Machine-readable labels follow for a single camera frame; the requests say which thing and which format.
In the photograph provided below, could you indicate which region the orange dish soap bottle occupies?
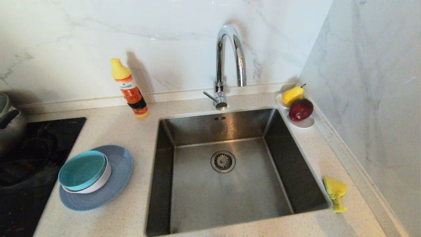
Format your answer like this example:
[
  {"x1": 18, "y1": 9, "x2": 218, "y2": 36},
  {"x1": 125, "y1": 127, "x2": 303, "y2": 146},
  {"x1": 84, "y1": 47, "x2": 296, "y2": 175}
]
[{"x1": 110, "y1": 58, "x2": 150, "y2": 119}]

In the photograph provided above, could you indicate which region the blue round plate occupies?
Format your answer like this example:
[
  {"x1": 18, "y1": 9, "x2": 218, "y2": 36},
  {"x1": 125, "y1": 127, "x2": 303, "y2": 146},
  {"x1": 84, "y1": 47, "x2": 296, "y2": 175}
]
[{"x1": 59, "y1": 145, "x2": 134, "y2": 211}]

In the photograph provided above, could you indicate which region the pink plastic bowl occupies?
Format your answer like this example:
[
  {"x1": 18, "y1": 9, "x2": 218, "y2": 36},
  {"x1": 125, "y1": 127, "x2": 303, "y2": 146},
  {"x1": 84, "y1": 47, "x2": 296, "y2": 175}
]
[{"x1": 62, "y1": 160, "x2": 112, "y2": 194}]

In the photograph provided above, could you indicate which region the teal plastic bowl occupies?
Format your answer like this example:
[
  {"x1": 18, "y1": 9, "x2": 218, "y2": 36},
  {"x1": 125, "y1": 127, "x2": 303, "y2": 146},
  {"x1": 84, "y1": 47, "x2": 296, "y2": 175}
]
[{"x1": 58, "y1": 150, "x2": 108, "y2": 192}]

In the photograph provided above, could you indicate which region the yellow green sponge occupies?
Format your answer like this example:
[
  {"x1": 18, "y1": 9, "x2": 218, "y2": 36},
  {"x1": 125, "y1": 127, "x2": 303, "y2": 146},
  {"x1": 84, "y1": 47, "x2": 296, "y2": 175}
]
[{"x1": 323, "y1": 177, "x2": 348, "y2": 213}]

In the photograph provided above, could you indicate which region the metal sink drain strainer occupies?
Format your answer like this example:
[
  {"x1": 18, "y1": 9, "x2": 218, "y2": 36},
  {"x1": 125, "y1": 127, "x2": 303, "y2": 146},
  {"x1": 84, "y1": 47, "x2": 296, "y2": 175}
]
[{"x1": 210, "y1": 150, "x2": 236, "y2": 173}]

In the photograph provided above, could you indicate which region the stainless steel sink basin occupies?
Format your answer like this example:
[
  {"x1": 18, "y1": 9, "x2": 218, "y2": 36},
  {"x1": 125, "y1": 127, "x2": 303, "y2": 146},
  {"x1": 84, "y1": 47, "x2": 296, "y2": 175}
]
[{"x1": 145, "y1": 108, "x2": 331, "y2": 237}]

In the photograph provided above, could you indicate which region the chrome gooseneck faucet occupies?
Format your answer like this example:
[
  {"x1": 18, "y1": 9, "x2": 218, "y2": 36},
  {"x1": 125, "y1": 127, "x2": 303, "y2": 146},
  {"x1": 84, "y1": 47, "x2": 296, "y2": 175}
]
[{"x1": 203, "y1": 24, "x2": 247, "y2": 111}]

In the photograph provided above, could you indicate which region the yellow pear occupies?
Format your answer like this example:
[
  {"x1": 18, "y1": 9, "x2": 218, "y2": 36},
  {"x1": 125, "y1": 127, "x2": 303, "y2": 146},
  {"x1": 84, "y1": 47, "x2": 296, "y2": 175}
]
[{"x1": 283, "y1": 84, "x2": 307, "y2": 107}]

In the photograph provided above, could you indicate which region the dark red apple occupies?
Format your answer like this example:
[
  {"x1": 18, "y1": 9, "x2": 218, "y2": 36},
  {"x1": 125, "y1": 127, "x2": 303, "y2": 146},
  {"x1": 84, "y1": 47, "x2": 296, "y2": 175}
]
[{"x1": 289, "y1": 98, "x2": 314, "y2": 122}]

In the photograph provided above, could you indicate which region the small white fruit dish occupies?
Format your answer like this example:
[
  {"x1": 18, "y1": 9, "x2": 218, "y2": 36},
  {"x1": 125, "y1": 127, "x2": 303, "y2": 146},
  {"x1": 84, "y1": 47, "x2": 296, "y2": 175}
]
[{"x1": 276, "y1": 93, "x2": 315, "y2": 130}]

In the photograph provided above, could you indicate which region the steel cooking pot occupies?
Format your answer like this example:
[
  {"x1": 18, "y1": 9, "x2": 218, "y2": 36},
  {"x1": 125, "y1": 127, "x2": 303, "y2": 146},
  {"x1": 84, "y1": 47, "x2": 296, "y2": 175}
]
[{"x1": 0, "y1": 93, "x2": 27, "y2": 157}]

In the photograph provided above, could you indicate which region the black induction cooktop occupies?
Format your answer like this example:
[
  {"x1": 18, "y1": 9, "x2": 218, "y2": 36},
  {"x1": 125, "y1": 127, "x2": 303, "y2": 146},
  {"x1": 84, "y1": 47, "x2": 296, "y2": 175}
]
[{"x1": 0, "y1": 118, "x2": 87, "y2": 237}]

